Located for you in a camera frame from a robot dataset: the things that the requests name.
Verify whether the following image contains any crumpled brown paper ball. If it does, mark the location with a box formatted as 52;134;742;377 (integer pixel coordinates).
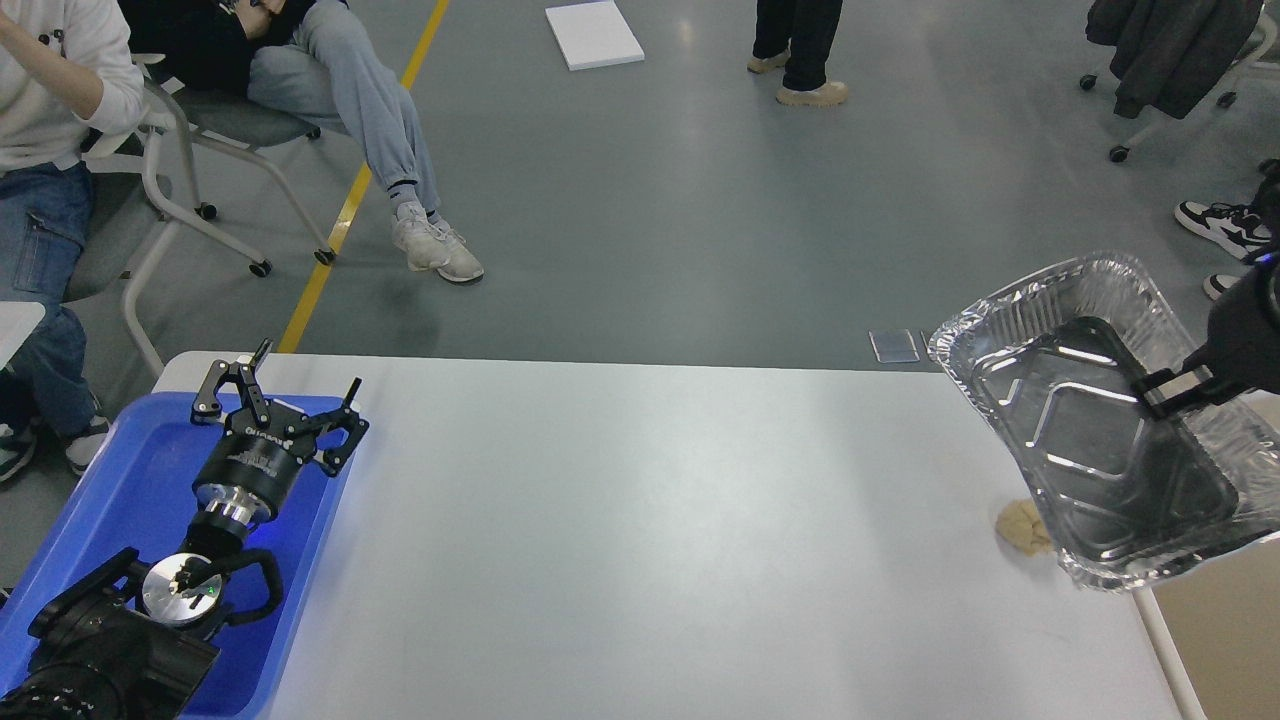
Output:
995;498;1053;557

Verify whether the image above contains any person in white sweater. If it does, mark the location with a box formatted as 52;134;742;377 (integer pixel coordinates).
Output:
1;1;145;479

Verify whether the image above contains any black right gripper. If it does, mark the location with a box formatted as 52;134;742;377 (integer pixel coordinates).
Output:
1133;263;1279;420

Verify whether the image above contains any beige plastic bin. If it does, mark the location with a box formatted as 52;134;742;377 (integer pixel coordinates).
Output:
1133;539;1279;719

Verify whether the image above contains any blue plastic tray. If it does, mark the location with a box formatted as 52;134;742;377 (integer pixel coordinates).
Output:
1;392;346;719

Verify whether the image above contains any white board on floor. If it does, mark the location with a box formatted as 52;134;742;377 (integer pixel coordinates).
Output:
544;1;645;70

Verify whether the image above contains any aluminium foil tray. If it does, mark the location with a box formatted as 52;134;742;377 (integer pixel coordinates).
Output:
928;252;1279;591

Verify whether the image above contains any grey chair with castors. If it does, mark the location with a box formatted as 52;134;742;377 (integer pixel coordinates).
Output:
132;53;337;277

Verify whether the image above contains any person in black trousers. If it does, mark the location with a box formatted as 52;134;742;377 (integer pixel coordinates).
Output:
748;0;849;108

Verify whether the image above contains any person in light jeans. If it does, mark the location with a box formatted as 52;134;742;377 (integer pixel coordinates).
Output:
120;1;484;284

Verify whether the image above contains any white side table corner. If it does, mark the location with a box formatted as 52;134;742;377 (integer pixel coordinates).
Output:
0;301;45;366

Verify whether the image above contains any white frame chair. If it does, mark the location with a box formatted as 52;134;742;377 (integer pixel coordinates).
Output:
64;110;273;377

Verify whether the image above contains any chair with dark jacket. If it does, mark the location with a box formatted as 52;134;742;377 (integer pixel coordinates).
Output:
1078;1;1277;164

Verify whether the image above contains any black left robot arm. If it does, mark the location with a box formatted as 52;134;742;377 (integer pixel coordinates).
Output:
3;343;369;719

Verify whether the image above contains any left clear floor plate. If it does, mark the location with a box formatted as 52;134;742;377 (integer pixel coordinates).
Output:
868;329;922;364

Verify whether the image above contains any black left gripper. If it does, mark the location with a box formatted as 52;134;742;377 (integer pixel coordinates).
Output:
189;341;369;524

